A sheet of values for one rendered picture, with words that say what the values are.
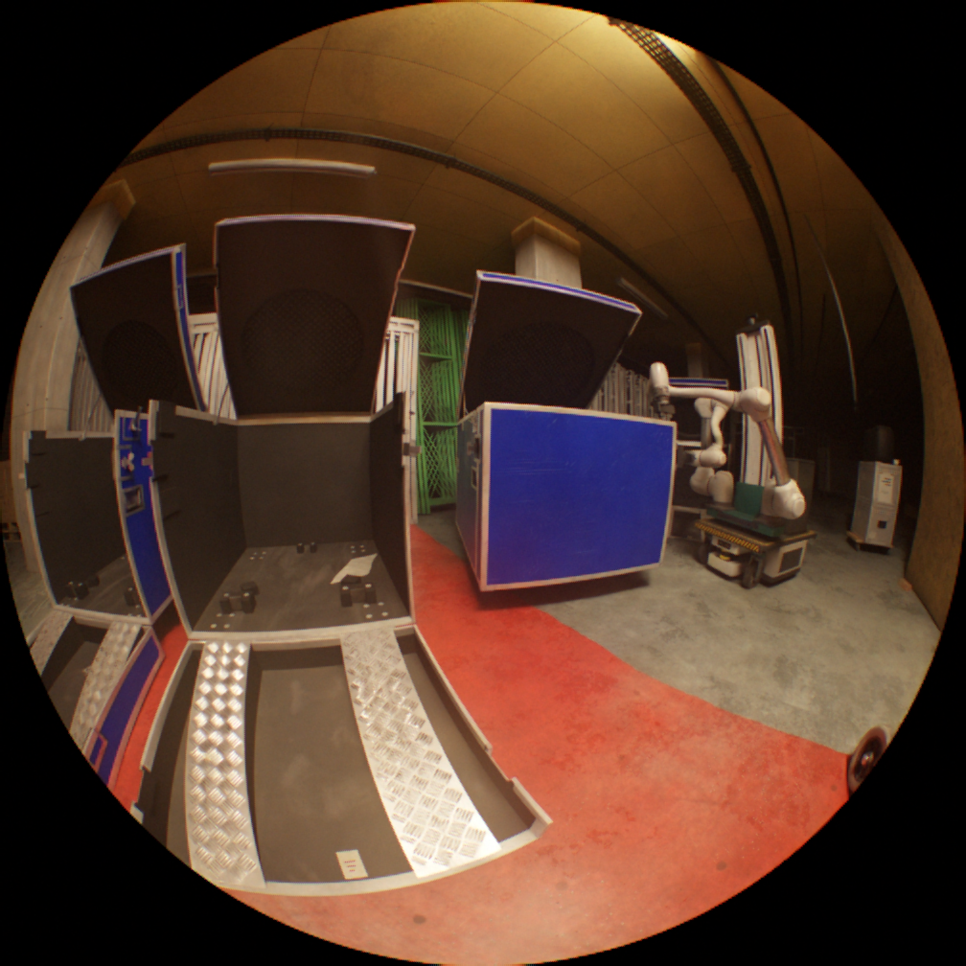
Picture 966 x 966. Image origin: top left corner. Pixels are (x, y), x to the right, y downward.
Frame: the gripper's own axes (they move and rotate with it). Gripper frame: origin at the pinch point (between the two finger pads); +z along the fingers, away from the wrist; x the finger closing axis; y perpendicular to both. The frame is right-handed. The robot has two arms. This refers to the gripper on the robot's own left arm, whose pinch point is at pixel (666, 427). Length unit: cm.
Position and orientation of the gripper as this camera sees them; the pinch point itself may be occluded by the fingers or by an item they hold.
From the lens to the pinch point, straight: 175.8
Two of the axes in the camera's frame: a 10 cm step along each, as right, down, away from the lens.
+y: 1.8, -0.4, -9.8
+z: 0.1, 10.0, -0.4
